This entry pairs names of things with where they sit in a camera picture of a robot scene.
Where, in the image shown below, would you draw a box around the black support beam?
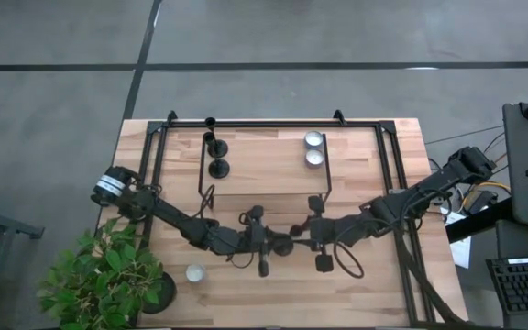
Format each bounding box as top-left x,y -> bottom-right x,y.
445,196 -> 515,244

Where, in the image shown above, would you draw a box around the green potted plant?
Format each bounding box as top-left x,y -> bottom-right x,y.
37,217 -> 178,330

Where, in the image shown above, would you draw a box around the black power adapter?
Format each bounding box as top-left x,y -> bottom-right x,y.
467,190 -> 499,215

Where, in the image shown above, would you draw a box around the white paper sheet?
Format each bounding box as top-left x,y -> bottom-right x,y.
446,213 -> 473,270

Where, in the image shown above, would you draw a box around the wooden shelf riser black legs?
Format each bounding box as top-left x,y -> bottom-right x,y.
198,133 -> 333,211

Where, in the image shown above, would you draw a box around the black aluminium rig frame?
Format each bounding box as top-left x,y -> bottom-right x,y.
136,109 -> 435,327

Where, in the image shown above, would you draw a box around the thin grey cable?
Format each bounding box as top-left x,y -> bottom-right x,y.
424,124 -> 506,146

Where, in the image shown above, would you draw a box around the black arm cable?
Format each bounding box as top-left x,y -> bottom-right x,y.
332,227 -> 365,280
198,183 -> 216,211

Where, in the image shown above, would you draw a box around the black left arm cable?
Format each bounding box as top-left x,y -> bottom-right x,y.
198,183 -> 216,211

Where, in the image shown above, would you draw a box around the grey keyboard desk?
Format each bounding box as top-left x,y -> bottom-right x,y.
495,219 -> 528,330

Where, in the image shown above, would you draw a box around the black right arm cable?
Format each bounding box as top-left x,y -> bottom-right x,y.
332,227 -> 365,280

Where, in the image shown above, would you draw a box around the black metal candlestick holder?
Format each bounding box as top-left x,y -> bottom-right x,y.
203,116 -> 229,159
202,131 -> 231,180
274,236 -> 295,258

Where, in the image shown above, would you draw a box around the black computer keyboard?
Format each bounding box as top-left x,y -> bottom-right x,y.
486,255 -> 528,316

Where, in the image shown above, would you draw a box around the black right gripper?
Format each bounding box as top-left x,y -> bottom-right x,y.
290,195 -> 370,273

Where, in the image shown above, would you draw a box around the silver tealight candle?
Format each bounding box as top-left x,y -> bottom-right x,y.
304,148 -> 326,170
303,129 -> 325,149

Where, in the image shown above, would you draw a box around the yellow cable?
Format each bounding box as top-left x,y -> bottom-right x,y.
458,181 -> 512,207

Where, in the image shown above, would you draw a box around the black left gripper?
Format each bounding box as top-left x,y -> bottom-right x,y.
240,204 -> 292,279

